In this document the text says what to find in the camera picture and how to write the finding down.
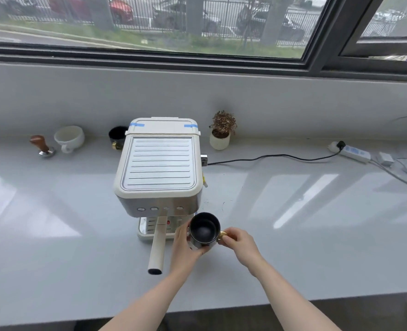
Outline dark window frame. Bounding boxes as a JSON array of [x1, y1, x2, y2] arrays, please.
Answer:
[[0, 0, 407, 83]]

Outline white car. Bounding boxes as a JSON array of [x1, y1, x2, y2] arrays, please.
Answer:
[[0, 0, 39, 15]]

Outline white power adapter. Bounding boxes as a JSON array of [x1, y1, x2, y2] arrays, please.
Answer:
[[377, 152, 395, 167]]

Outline black car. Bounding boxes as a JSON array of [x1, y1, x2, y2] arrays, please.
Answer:
[[236, 7, 306, 42]]

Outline white cables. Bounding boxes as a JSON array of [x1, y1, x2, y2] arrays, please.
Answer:
[[369, 156, 407, 225]]

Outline grey concrete pillar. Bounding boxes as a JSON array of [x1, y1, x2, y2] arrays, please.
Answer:
[[185, 0, 205, 26], [261, 0, 292, 46], [85, 0, 115, 31]]

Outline person's left forearm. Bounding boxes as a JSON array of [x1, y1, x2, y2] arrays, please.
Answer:
[[98, 269, 190, 331]]

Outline white power strip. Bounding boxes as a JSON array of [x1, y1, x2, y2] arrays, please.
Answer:
[[328, 141, 372, 164]]

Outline person's right hand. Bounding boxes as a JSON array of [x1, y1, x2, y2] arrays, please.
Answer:
[[218, 227, 265, 270]]

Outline red car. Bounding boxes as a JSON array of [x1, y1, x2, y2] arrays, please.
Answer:
[[48, 0, 134, 25]]

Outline person's right forearm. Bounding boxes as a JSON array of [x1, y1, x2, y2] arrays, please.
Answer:
[[250, 257, 342, 331]]

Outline cream portafilter handle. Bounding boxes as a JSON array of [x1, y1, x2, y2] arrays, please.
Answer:
[[148, 216, 168, 276]]

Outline white ceramic cup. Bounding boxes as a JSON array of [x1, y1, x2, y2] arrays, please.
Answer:
[[54, 126, 85, 154]]

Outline person's left hand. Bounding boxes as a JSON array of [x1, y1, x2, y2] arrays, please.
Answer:
[[169, 220, 211, 275]]

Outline dark grey car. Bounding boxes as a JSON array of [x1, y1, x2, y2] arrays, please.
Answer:
[[153, 0, 222, 34]]

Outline black mug with gold handle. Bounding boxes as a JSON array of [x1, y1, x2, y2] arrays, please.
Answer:
[[188, 212, 228, 249], [108, 126, 129, 151]]

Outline cream white espresso machine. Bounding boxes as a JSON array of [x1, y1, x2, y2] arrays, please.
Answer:
[[113, 117, 208, 242]]

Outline wooden handled coffee tamper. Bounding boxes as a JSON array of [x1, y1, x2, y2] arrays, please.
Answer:
[[30, 135, 56, 158]]

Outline black metal fence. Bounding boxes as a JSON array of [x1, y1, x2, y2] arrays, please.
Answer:
[[7, 0, 323, 49]]

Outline black power cable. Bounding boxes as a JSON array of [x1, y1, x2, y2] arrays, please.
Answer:
[[207, 141, 346, 166]]

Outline small potted plant white pot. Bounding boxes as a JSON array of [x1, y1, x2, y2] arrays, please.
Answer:
[[208, 110, 238, 151]]

